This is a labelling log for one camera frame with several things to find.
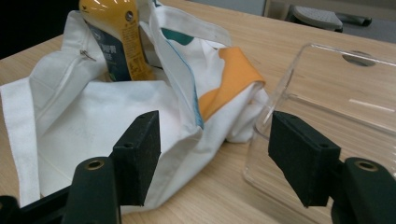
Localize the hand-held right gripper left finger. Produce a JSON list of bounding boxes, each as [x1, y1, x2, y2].
[[109, 110, 162, 207]]

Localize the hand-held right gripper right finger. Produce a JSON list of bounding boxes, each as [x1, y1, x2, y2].
[[267, 110, 342, 208]]

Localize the white canvas bag colour patches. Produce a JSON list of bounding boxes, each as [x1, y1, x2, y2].
[[0, 0, 270, 216]]

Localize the clear plastic bin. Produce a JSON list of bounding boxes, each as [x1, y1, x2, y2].
[[242, 42, 396, 224]]

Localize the yellow snack packet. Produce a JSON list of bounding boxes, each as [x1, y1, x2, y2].
[[78, 0, 155, 83]]

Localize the dark round desk grommet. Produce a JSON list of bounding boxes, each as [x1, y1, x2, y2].
[[341, 50, 377, 68]]

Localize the grey and black chair base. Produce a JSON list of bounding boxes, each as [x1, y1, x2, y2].
[[286, 4, 374, 34]]

